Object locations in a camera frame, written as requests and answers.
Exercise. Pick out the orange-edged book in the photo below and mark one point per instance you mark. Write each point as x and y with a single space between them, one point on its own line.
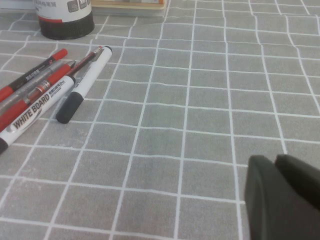
127 7

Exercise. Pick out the black mesh pen holder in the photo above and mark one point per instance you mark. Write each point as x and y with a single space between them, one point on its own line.
65 27

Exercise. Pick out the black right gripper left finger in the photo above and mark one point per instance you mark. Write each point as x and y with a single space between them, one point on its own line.
275 207

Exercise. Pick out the white board marker black cap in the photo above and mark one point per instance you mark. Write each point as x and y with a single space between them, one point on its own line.
32 110
92 72

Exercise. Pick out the grey white-grid tablecloth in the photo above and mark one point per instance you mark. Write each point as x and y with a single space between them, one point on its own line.
175 125

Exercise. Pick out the white thick book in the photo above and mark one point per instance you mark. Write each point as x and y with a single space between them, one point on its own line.
15 5

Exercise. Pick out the red gel pen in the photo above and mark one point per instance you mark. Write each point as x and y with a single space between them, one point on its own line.
59 74

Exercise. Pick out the silver pen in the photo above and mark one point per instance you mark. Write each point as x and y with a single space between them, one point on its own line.
51 69

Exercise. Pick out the red and black pen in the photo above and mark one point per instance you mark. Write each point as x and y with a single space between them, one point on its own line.
60 53

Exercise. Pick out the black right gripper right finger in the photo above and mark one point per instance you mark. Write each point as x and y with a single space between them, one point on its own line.
300 175

